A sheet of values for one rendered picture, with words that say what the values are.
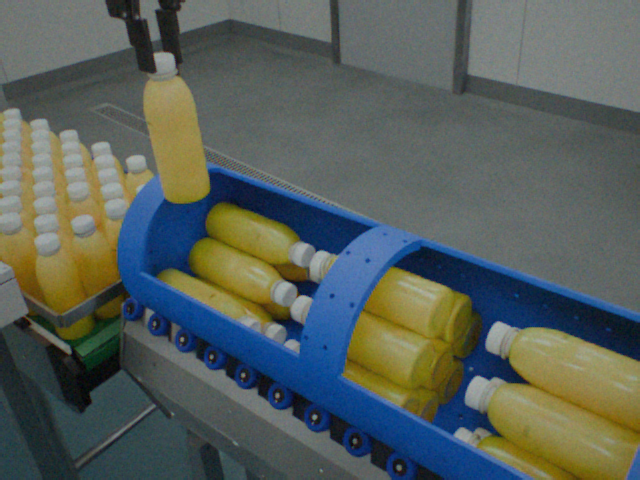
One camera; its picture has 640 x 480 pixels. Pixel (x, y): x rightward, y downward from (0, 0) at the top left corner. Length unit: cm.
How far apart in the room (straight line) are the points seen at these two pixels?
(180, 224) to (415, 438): 59
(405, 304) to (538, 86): 373
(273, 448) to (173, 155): 49
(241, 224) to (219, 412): 33
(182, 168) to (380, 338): 38
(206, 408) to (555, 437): 64
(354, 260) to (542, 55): 368
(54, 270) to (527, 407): 85
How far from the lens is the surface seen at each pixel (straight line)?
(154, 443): 236
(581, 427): 80
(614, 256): 319
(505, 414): 81
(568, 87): 443
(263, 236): 109
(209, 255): 115
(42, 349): 140
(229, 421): 118
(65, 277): 129
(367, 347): 88
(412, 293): 86
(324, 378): 87
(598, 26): 427
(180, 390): 125
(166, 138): 97
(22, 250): 139
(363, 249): 88
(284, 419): 108
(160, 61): 95
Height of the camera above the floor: 172
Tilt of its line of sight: 33 degrees down
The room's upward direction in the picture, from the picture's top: 4 degrees counter-clockwise
